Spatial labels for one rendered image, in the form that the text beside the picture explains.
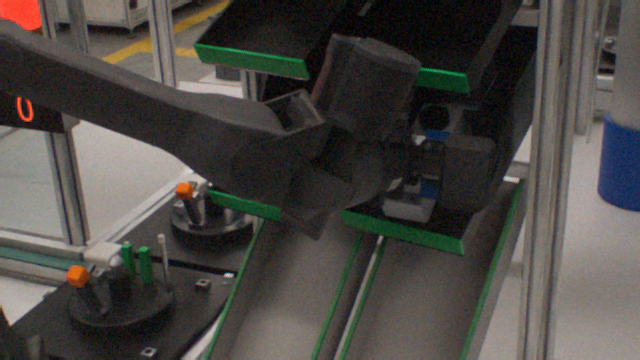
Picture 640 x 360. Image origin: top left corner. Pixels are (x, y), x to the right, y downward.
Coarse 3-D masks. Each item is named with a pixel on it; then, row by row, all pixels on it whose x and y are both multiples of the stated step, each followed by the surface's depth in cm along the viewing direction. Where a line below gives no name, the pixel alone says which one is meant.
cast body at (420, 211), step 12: (420, 180) 78; (408, 192) 81; (384, 204) 82; (396, 204) 81; (408, 204) 80; (420, 204) 80; (432, 204) 82; (396, 216) 83; (408, 216) 82; (420, 216) 81
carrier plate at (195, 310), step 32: (64, 288) 122; (192, 288) 121; (224, 288) 120; (32, 320) 115; (64, 320) 115; (192, 320) 114; (64, 352) 108; (96, 352) 108; (128, 352) 108; (160, 352) 107
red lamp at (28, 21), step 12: (0, 0) 116; (12, 0) 115; (24, 0) 115; (36, 0) 117; (0, 12) 117; (12, 12) 116; (24, 12) 116; (36, 12) 118; (24, 24) 117; (36, 24) 118
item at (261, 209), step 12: (348, 36) 106; (264, 84) 97; (276, 84) 99; (288, 84) 101; (300, 84) 103; (312, 84) 103; (264, 96) 97; (276, 96) 99; (216, 192) 92; (276, 192) 93; (216, 204) 94; (228, 204) 93; (240, 204) 91; (252, 204) 90; (264, 204) 89; (276, 204) 92; (264, 216) 91; (276, 216) 89
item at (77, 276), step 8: (88, 264) 108; (72, 272) 106; (80, 272) 106; (88, 272) 107; (72, 280) 106; (80, 280) 106; (80, 288) 107; (88, 288) 108; (88, 296) 108; (96, 296) 110; (88, 304) 110; (96, 304) 110; (96, 312) 110
